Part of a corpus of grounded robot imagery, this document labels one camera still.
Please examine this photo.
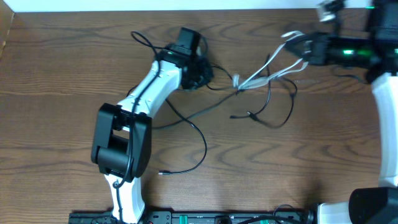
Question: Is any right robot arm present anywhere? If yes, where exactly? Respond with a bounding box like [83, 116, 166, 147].
[286, 0, 397, 223]

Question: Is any white usb cable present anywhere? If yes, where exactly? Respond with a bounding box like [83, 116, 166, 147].
[232, 30, 309, 91]

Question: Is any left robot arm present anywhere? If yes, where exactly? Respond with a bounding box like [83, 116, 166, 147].
[91, 27, 213, 223]

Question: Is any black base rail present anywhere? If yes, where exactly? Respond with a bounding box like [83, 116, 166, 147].
[68, 210, 315, 224]

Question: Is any black usb cable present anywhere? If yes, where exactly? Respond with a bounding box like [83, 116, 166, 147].
[229, 54, 299, 129]
[126, 63, 240, 175]

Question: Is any brown cardboard panel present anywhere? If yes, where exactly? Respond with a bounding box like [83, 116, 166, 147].
[0, 0, 15, 56]

